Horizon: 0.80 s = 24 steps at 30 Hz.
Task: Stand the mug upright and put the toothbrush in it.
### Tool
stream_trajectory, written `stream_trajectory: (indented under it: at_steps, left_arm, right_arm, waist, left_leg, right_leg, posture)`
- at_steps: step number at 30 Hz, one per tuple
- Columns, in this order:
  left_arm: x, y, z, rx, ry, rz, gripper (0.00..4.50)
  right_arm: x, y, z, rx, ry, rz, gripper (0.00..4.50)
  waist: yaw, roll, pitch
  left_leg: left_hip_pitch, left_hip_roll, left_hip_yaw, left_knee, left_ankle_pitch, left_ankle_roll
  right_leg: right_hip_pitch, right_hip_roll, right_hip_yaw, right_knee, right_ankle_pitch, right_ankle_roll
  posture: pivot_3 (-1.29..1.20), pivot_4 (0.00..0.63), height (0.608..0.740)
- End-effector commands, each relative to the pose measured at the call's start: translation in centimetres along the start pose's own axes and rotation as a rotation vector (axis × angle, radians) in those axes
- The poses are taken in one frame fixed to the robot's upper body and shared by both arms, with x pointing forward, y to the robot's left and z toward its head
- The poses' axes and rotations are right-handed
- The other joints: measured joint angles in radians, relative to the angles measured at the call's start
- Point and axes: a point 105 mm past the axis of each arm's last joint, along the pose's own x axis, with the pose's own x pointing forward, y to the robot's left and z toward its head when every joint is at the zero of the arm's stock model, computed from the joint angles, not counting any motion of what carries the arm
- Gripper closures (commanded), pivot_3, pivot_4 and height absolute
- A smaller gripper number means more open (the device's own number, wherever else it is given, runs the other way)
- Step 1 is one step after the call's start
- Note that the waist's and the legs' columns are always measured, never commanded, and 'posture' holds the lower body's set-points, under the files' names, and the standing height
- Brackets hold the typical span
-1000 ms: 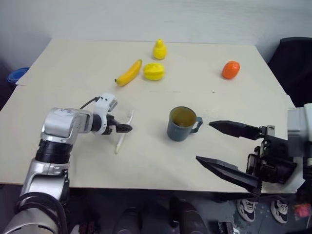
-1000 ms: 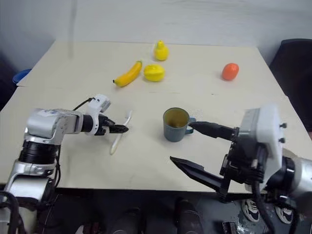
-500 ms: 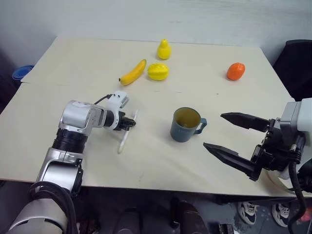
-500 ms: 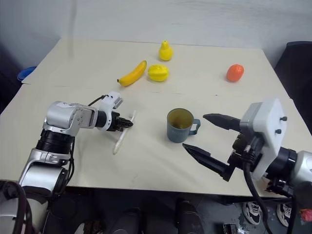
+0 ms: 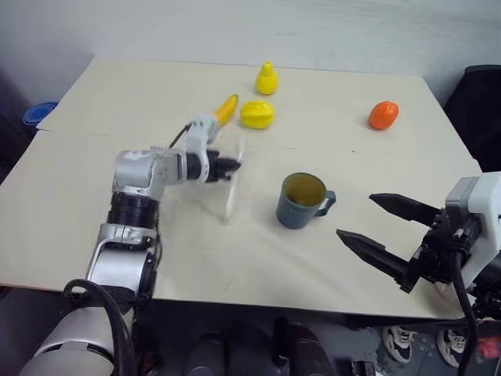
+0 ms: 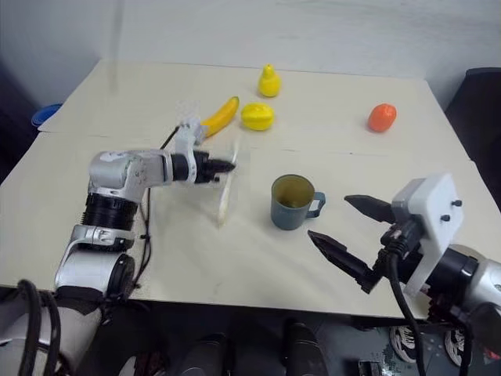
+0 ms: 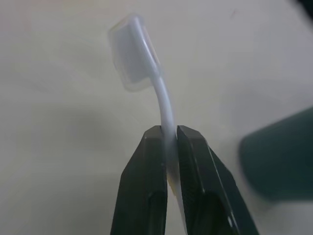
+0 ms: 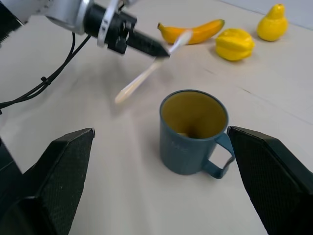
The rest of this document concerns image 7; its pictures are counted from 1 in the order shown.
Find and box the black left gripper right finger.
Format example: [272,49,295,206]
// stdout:
[175,125,261,235]

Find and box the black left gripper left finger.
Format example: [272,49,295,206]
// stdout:
[109,125,171,235]

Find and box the white toothbrush with clear cap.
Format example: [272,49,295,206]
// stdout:
[108,13,188,235]

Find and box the dark green mug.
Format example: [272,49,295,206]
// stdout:
[238,106,313,203]

